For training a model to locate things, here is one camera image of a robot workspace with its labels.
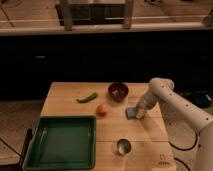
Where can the orange tomato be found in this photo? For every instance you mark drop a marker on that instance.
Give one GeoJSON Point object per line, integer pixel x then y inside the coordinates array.
{"type": "Point", "coordinates": [101, 110]}

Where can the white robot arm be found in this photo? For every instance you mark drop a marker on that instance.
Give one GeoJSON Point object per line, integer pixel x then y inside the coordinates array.
{"type": "Point", "coordinates": [198, 119]}

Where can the blue sponge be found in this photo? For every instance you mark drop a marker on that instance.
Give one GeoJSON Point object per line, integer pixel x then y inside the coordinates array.
{"type": "Point", "coordinates": [131, 112]}

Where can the wooden chair frame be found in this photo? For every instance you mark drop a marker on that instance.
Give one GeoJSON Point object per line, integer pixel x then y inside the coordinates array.
{"type": "Point", "coordinates": [94, 12]}

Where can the green plastic tray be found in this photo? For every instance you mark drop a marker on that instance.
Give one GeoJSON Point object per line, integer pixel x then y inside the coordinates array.
{"type": "Point", "coordinates": [62, 143]}

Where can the green cucumber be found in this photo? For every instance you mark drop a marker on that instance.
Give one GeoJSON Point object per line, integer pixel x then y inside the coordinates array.
{"type": "Point", "coordinates": [88, 98]}

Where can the dark purple bowl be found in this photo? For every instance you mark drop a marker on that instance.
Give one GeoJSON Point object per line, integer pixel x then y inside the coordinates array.
{"type": "Point", "coordinates": [118, 91]}

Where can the metal cup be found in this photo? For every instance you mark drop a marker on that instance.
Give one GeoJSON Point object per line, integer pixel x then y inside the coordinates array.
{"type": "Point", "coordinates": [123, 147]}

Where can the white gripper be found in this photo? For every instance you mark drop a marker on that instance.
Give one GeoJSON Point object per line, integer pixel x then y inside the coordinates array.
{"type": "Point", "coordinates": [147, 102]}

